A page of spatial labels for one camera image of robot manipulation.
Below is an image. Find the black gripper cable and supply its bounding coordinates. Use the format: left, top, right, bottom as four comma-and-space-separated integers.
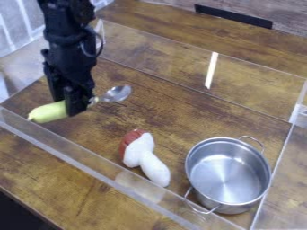
77, 23, 105, 58

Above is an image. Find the clear acrylic enclosure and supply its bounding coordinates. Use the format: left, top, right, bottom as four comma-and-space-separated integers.
0, 21, 307, 230

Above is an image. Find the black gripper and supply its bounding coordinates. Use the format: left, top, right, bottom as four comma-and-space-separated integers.
41, 27, 97, 117

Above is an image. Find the plush mushroom toy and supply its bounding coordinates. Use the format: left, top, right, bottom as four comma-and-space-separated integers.
118, 128, 170, 187

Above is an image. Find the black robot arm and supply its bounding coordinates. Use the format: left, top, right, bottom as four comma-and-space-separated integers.
37, 0, 101, 117

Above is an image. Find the black bar on table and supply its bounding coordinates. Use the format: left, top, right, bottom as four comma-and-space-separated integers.
194, 4, 273, 29

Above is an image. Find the green handled metal spoon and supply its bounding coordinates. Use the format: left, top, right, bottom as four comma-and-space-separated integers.
27, 85, 132, 123

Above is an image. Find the stainless steel pot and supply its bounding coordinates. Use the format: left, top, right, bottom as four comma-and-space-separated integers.
182, 136, 272, 215

